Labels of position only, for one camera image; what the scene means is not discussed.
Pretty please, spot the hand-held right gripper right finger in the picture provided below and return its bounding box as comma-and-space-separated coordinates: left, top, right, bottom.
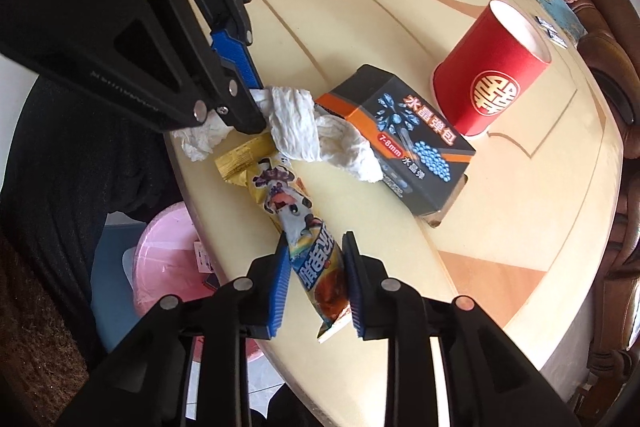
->
341, 231, 581, 427

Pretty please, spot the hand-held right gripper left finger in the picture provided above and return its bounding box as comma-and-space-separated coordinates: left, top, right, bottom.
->
55, 232, 292, 427

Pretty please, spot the white tissue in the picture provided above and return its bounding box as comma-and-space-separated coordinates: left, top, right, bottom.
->
172, 84, 383, 182

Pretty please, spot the yellow snack wrapper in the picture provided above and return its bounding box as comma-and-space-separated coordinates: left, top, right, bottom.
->
215, 134, 353, 343

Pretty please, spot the pink bin with plastic liner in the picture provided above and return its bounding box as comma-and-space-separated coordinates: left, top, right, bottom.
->
122, 202, 261, 363

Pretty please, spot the black and orange box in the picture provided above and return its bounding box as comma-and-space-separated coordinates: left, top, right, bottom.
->
315, 64, 477, 228

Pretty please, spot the person's black clothing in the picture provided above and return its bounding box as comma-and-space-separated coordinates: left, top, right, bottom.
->
0, 72, 191, 358

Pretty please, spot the beige wooden coffee table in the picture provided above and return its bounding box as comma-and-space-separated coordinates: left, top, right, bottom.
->
165, 0, 626, 408

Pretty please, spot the red paper cup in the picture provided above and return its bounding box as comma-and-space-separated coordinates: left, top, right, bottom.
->
432, 0, 552, 138

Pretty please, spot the brown leather sofa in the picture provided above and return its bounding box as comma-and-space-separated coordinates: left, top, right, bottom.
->
500, 0, 640, 408

